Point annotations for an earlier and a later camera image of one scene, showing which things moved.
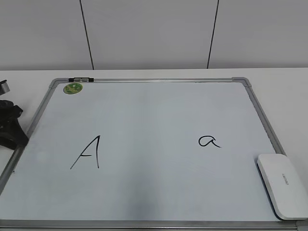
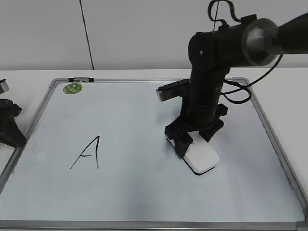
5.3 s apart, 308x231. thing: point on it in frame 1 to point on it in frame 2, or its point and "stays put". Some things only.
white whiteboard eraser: (283, 186) to (202, 156)
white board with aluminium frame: (143, 154) stays put
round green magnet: (72, 88) stays put
